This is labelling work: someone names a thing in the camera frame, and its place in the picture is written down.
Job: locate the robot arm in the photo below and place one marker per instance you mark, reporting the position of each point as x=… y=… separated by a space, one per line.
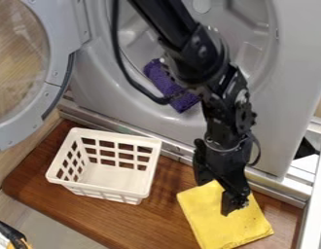
x=197 y=48

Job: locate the washing machine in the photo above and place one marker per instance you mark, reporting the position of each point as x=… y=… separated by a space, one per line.
x=124 y=107

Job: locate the white plastic basket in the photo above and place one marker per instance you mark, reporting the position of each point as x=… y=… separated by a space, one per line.
x=104 y=165

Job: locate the yellow cloth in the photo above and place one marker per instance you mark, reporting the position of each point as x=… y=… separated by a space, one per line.
x=223 y=227

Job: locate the purple cloth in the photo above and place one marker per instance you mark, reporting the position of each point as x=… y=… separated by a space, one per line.
x=167 y=84

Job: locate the yellow and black tool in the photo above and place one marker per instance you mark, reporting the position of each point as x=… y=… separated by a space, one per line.
x=9 y=236

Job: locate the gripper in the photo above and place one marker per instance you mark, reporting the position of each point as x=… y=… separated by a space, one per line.
x=226 y=165

